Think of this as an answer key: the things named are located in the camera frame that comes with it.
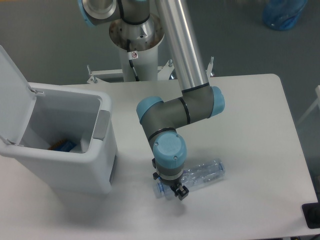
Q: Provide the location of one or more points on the white trash can lid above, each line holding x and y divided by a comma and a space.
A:
12, 97

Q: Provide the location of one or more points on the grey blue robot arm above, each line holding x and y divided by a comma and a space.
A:
160, 119

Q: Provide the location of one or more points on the blue orange trash in bin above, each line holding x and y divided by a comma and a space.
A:
64, 145

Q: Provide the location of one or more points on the white trash can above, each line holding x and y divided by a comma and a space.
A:
63, 135

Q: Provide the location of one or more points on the clear plastic water bottle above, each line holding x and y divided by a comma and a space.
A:
194, 178

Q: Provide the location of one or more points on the blue plastic bag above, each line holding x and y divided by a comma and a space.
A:
282, 15

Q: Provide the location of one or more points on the black device at table edge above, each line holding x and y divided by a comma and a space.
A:
311, 213

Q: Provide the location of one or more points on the white frame at right edge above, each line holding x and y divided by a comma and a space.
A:
315, 104

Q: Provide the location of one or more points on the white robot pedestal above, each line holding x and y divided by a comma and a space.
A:
140, 62

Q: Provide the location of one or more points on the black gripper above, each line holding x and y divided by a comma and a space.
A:
172, 178

